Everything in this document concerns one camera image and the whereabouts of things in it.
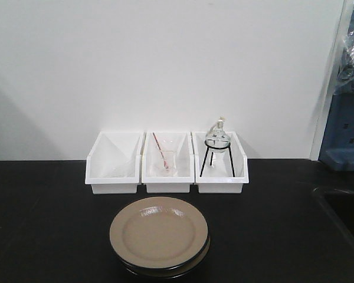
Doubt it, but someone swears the beige plate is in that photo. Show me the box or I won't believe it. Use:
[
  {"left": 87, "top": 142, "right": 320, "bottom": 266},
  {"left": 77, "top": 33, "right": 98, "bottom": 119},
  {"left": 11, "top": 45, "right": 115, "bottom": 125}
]
[
  {"left": 109, "top": 196, "right": 209, "bottom": 269},
  {"left": 117, "top": 235, "right": 211, "bottom": 279}
]

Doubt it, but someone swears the white bin middle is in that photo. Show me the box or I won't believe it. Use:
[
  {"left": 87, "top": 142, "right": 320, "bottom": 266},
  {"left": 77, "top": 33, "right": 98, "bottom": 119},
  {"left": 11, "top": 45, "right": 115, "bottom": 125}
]
[{"left": 141, "top": 131, "right": 195, "bottom": 193}]

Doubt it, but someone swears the white bin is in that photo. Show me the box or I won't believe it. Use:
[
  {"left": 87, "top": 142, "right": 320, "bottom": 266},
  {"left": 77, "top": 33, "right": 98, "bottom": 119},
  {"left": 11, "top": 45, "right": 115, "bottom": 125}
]
[
  {"left": 141, "top": 131, "right": 195, "bottom": 193},
  {"left": 192, "top": 131, "right": 249, "bottom": 193},
  {"left": 85, "top": 131, "right": 144, "bottom": 195}
]

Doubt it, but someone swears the red glass stirring rod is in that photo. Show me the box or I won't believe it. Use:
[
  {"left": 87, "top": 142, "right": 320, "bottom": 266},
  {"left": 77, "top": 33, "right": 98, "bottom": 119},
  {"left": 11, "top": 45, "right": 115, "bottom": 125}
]
[{"left": 152, "top": 132, "right": 169, "bottom": 170}]

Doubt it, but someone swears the glass beaker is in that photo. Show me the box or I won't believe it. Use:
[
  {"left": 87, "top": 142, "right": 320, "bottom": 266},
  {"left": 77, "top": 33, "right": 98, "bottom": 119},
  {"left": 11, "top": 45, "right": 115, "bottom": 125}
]
[{"left": 155, "top": 150, "right": 177, "bottom": 177}]

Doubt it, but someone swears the glass flask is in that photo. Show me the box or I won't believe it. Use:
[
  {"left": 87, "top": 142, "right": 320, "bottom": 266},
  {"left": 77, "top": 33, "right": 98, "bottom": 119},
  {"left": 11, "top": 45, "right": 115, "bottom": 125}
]
[{"left": 205, "top": 117, "right": 231, "bottom": 153}]

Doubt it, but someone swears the white bin right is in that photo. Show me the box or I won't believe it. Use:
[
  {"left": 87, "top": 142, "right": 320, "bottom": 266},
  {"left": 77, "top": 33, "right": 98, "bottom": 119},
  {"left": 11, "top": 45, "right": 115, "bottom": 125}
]
[{"left": 192, "top": 131, "right": 249, "bottom": 193}]

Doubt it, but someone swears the white bin left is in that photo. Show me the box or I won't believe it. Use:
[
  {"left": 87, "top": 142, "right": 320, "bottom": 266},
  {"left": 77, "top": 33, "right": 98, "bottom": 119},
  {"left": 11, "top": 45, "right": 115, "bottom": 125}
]
[{"left": 85, "top": 131, "right": 144, "bottom": 195}]

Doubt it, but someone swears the grey blue drying pegboard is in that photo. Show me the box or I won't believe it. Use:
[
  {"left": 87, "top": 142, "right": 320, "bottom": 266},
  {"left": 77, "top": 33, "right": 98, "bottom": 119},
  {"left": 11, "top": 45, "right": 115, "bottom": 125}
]
[{"left": 319, "top": 92, "right": 354, "bottom": 172}]

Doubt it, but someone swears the black lab sink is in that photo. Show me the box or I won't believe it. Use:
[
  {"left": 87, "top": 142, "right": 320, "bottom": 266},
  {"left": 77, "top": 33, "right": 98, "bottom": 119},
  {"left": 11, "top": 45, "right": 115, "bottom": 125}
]
[{"left": 312, "top": 186, "right": 354, "bottom": 252}]

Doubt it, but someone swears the clear plastic bag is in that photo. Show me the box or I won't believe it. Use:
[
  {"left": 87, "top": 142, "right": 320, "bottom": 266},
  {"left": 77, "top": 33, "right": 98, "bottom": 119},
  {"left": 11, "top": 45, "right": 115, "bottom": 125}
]
[{"left": 336, "top": 17, "right": 354, "bottom": 95}]

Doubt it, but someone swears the black wire tripod stand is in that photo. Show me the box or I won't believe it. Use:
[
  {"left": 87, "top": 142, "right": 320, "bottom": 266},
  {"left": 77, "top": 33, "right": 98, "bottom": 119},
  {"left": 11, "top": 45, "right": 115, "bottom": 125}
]
[{"left": 199, "top": 140, "right": 235, "bottom": 177}]

